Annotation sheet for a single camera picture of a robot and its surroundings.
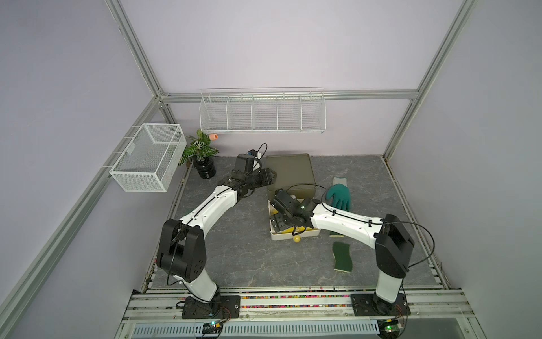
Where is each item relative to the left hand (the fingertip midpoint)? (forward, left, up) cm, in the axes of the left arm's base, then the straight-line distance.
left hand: (274, 176), depth 86 cm
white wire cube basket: (+6, +50, +6) cm, 50 cm away
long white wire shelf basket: (+35, +2, +9) cm, 36 cm away
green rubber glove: (+3, -33, -21) cm, 40 cm away
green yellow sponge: (-30, -25, -18) cm, 43 cm away
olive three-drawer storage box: (0, -9, 0) cm, 9 cm away
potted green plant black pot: (+15, +32, +1) cm, 35 cm away
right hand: (-14, -2, -10) cm, 17 cm away
